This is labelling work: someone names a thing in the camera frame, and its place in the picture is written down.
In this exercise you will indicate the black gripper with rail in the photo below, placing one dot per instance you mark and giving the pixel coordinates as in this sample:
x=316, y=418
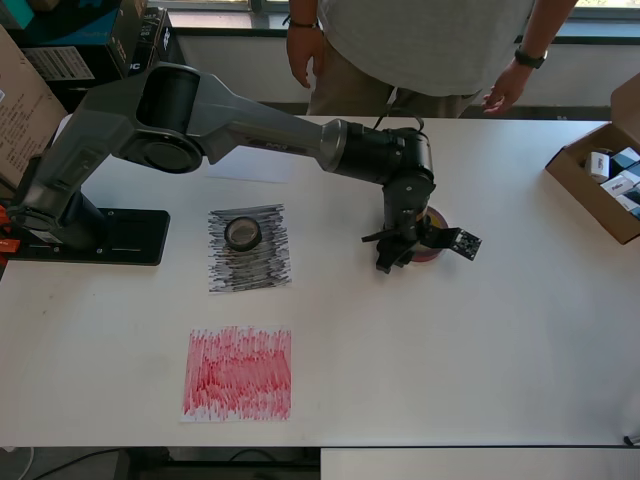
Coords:
x=397, y=238

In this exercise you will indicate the red tape roll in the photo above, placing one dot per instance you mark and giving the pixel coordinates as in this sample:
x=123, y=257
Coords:
x=430, y=256

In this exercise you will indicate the black tape roll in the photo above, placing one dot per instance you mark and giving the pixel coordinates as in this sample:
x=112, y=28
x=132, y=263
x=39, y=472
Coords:
x=243, y=248

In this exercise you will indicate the person's left forearm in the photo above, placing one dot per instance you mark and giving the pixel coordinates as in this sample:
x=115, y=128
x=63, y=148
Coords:
x=550, y=25

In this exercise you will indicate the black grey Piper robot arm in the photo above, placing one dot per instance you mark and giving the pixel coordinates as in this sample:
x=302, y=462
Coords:
x=250, y=125

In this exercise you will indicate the person's right forearm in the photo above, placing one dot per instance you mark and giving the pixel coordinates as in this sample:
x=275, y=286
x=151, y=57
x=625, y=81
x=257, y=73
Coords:
x=302, y=10

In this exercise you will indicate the person's left hand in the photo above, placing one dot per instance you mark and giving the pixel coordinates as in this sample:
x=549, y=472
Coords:
x=507, y=90

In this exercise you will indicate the person's right hand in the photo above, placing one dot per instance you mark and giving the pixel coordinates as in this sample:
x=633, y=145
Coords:
x=305, y=50

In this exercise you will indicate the black scribbled paper sheet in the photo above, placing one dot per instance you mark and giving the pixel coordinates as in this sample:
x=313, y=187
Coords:
x=250, y=275

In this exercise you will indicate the blank white paper sheet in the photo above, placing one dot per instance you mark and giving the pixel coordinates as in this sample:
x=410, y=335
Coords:
x=250, y=175

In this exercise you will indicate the open cardboard box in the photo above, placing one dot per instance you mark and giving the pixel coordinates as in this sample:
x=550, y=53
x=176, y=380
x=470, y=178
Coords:
x=575, y=170

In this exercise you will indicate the red scribbled paper sheet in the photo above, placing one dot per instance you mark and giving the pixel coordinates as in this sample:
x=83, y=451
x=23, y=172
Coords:
x=235, y=380

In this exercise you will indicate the person torso grey t-shirt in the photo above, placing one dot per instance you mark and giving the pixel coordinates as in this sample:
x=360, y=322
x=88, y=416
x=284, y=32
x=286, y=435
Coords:
x=425, y=45

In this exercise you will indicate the white small product box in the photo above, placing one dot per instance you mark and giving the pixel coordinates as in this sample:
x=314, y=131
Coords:
x=630, y=205
x=616, y=186
x=598, y=167

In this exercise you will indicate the black wristwatch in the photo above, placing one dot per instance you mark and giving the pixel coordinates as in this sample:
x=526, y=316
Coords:
x=530, y=57

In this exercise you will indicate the dark blue small box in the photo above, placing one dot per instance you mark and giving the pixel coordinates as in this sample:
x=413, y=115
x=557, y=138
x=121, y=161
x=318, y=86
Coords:
x=627, y=159

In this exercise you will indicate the black AOC carton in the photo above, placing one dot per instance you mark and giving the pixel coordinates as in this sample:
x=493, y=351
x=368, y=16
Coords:
x=160, y=40

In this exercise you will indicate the black teal carton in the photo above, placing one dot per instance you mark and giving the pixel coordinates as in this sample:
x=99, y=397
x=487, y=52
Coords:
x=115, y=50

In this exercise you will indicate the orange clamp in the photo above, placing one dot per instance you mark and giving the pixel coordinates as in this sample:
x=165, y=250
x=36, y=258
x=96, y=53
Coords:
x=7, y=245
x=4, y=212

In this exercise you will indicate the plain brown cardboard box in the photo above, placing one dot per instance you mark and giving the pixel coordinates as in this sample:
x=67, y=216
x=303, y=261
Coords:
x=20, y=110

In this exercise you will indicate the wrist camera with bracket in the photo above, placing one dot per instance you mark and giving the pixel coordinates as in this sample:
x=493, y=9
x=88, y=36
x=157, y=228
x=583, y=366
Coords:
x=467, y=245

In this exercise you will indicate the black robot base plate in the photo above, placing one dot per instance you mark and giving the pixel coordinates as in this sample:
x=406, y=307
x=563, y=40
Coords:
x=135, y=235

